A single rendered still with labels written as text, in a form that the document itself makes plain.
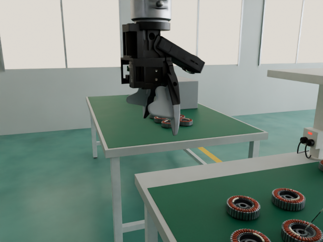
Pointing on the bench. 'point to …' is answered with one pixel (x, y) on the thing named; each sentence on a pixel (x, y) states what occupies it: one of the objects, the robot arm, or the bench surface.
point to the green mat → (264, 183)
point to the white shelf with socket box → (317, 149)
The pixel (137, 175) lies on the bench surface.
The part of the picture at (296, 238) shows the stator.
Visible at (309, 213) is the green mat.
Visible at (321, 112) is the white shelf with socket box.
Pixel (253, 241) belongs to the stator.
